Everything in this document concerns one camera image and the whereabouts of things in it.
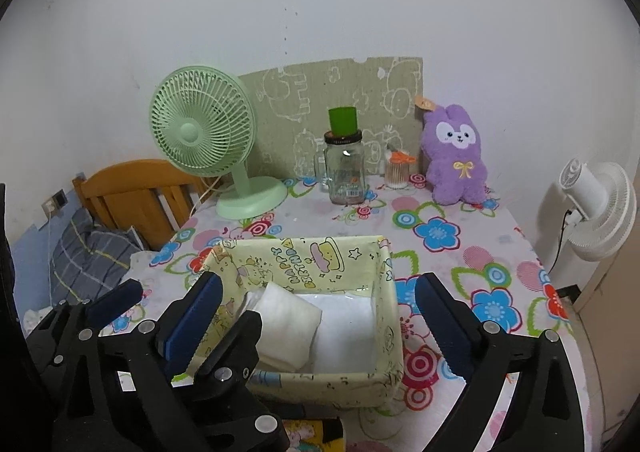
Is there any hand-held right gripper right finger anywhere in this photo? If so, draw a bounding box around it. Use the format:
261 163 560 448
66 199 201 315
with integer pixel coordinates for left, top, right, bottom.
414 272 587 452

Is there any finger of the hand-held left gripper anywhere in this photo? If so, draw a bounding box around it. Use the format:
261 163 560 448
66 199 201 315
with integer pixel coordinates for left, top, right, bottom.
172 311 292 452
22 278 144 413

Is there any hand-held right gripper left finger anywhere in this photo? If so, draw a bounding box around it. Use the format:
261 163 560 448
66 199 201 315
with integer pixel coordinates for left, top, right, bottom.
50 273 225 452

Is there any white towel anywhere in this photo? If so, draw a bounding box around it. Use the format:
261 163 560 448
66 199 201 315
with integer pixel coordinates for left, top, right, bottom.
235 282 324 374

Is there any yellow cartoon fabric storage box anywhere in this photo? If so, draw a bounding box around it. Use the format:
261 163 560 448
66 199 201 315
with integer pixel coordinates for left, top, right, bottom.
187 234 405 394

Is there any yellow cartoon print packet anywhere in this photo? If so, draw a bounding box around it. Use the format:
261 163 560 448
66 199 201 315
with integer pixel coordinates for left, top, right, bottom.
281 418 347 452

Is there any grey plaid pillow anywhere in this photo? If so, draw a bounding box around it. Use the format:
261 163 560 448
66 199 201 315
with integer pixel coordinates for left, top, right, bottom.
50 208 144 305

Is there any white crumpled cloth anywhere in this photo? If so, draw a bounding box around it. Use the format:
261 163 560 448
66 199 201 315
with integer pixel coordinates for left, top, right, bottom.
22 307 52 334

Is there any cotton swab container orange lid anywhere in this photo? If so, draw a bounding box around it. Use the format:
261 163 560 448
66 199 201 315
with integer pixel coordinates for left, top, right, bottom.
383 149 417 191

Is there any purple plush rabbit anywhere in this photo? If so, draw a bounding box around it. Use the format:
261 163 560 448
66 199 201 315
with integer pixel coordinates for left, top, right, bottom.
415 96 489 206

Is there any beige cabinet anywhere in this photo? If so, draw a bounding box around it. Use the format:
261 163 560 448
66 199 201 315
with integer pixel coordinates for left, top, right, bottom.
570 252 640 403

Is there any white standing fan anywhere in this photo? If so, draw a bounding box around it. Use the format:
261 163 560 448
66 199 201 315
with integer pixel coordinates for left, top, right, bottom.
537 158 637 284

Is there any green desk fan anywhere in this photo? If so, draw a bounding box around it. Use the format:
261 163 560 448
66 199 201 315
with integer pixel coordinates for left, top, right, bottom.
149 64 289 221

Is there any green plastic cup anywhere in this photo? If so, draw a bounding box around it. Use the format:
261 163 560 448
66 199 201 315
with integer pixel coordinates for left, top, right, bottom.
328 106 359 139

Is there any printed cardboard sheet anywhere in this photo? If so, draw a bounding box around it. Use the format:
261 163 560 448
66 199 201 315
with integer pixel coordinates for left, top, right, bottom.
237 56 425 184

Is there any wall socket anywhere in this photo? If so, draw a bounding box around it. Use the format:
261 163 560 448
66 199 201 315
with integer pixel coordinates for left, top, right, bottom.
42 188 69 219

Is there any green fan power cable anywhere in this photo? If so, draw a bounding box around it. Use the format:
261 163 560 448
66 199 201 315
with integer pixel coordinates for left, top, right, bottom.
189 176 227 214

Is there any black fan cable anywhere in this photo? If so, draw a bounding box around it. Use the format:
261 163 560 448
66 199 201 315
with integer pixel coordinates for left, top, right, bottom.
550 208 574 274

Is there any glass jar with handle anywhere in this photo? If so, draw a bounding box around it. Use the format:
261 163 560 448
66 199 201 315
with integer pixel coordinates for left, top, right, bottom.
315 129 369 207

